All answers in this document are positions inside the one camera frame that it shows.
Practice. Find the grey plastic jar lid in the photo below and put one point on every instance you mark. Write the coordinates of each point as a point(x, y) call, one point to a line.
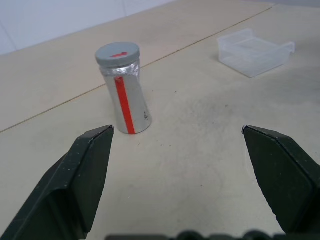
point(116, 53)

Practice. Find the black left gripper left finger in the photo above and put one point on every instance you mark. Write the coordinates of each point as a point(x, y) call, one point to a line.
point(62, 190)

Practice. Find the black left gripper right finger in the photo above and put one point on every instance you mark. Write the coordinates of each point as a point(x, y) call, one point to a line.
point(287, 180)

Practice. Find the silver bottle with red stripe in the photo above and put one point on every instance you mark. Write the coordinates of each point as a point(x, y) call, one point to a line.
point(136, 105)

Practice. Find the clear plastic tray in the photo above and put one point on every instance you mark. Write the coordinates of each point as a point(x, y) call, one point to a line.
point(252, 53)

